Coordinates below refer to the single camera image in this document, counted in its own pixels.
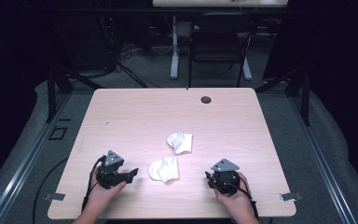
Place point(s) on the aluminium floor rail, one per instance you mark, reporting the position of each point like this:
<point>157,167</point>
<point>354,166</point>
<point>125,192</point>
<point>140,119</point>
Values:
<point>21,165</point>
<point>323,165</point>

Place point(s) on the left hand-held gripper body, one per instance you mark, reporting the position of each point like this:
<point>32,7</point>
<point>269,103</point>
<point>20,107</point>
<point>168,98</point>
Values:
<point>110,174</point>

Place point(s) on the person's right hand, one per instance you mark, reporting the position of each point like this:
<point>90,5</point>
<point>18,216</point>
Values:
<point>237,202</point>

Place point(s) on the person's left hand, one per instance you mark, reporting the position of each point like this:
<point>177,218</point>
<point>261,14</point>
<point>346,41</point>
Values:
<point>101,196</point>

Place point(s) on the white sock with grey print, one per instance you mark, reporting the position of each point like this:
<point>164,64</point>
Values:
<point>164,169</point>

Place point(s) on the grey metal table bracket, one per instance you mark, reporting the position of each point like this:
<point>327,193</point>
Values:
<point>290,196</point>
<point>54,196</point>

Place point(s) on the white desk with white legs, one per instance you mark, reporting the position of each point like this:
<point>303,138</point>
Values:
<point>220,3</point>

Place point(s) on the dark equipment rack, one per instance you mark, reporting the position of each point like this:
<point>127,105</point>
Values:
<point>84,40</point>

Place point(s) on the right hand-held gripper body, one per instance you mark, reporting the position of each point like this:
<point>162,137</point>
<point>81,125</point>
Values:
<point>226,180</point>

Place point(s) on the black metal stand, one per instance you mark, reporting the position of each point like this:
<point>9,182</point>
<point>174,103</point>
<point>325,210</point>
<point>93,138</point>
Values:
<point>51,93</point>
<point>306,99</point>

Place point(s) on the black folding chair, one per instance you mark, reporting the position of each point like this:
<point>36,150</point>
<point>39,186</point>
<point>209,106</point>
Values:
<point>217,43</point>

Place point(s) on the plain white sock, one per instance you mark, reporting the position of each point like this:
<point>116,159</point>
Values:
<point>180,142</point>

